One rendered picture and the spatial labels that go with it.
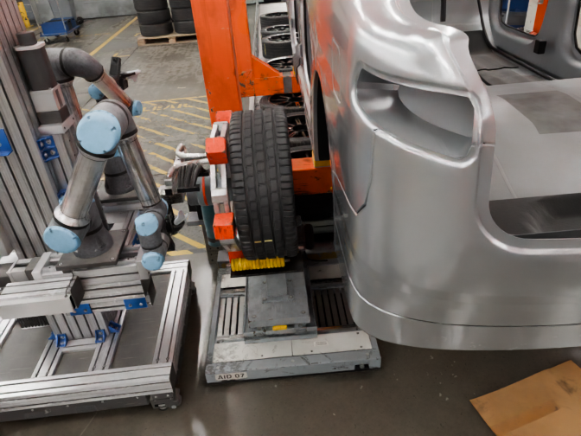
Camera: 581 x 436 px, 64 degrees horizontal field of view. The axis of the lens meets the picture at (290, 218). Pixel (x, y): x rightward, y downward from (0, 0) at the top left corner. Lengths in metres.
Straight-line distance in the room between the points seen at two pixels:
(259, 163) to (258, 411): 1.12
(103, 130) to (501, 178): 1.44
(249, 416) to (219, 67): 1.63
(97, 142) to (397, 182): 0.89
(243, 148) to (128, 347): 1.12
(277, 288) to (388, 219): 1.33
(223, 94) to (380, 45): 1.50
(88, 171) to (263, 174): 0.61
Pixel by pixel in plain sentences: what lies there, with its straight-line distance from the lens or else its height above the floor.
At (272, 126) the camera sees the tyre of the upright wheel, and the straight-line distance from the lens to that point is 1.86.
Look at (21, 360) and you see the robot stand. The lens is 2.57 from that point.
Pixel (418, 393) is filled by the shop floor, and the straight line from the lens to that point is 2.31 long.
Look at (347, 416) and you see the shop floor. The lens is 2.21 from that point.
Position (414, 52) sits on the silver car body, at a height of 1.59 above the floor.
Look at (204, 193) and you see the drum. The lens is 2.04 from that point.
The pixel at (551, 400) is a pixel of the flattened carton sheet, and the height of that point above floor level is 0.01.
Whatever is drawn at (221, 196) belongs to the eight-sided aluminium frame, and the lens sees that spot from 1.81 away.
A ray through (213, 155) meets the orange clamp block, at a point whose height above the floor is 1.11.
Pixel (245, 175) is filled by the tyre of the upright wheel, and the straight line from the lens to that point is 1.77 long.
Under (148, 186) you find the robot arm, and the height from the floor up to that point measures 1.08.
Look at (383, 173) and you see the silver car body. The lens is 1.06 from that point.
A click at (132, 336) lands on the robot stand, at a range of 2.42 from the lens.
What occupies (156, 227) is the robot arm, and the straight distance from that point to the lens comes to 1.67.
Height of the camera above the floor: 1.81
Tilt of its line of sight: 32 degrees down
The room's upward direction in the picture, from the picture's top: 5 degrees counter-clockwise
